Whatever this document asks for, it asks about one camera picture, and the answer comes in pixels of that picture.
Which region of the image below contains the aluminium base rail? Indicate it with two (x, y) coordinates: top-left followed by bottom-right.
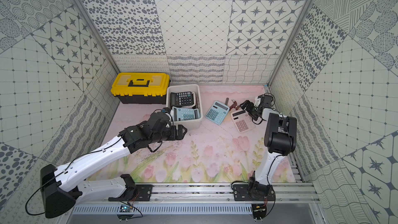
(70, 183), (320, 216)

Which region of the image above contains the light blue calculator back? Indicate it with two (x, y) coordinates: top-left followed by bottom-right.
(172, 106), (200, 121)

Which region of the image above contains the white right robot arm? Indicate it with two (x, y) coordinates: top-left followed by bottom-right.
(240, 92), (297, 201)

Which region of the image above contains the teal calculator face up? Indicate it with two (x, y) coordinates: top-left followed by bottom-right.
(205, 101), (230, 125)

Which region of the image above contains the white plastic storage box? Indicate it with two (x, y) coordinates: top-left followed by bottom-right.
(166, 84), (204, 130)

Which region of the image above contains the yellow and black toolbox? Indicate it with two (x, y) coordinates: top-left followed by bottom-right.
(111, 73), (171, 104)

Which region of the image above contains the floral pink table mat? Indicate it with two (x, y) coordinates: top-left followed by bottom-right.
(86, 84), (296, 184)

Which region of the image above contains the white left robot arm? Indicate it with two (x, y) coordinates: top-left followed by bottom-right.
(40, 108), (188, 218)

